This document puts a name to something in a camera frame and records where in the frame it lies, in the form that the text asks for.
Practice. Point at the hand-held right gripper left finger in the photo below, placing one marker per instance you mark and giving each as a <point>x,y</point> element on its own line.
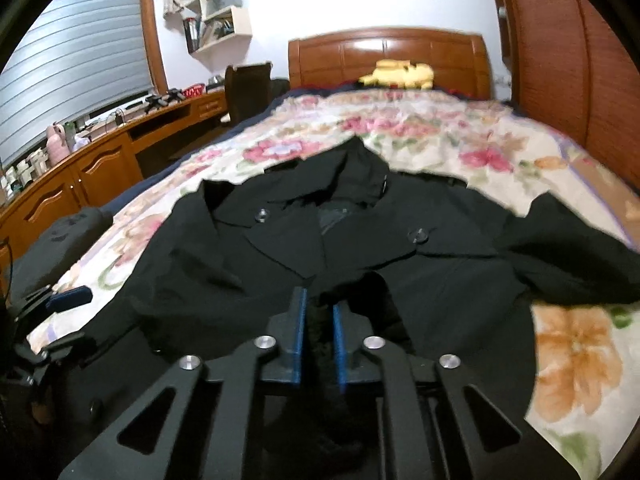
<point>299,340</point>

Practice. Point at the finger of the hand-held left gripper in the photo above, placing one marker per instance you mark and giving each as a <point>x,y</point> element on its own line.
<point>55,344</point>
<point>67,297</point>

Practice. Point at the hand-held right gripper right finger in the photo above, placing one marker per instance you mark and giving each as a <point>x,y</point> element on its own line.
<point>341,350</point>

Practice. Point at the black coat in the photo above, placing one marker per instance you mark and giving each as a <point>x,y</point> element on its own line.
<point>225,240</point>

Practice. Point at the dark grey cloth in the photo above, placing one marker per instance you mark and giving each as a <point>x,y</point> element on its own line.
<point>60,240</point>

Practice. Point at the wooden desk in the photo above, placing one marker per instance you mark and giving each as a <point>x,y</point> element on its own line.
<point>100,160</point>

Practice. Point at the navy bed sheet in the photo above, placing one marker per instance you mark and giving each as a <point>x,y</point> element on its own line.
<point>150,180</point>

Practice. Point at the pink bottle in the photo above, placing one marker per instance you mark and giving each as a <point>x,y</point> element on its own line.
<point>57,145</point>

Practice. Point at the black tripod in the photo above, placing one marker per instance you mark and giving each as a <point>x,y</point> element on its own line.
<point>160,99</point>

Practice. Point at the floral blanket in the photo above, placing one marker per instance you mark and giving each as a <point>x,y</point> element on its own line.
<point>575,360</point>

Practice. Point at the grey window blind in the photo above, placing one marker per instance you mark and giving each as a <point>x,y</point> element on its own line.
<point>75,60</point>

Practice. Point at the red basket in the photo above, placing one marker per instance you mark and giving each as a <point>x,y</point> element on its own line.
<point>194,92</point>

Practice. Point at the dark chair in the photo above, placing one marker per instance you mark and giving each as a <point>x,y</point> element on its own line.
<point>247,90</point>

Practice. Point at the yellow plush toy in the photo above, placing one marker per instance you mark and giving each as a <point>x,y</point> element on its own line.
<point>400,75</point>

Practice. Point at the wooden headboard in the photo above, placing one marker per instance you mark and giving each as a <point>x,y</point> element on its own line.
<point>325,60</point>

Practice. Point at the wooden louvered wardrobe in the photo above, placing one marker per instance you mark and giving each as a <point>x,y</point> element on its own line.
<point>560,60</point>

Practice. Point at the wooden window frame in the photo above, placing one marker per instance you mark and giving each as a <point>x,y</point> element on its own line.
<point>150,35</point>

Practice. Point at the white wall shelf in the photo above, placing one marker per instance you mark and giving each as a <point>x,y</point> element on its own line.
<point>240,20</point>

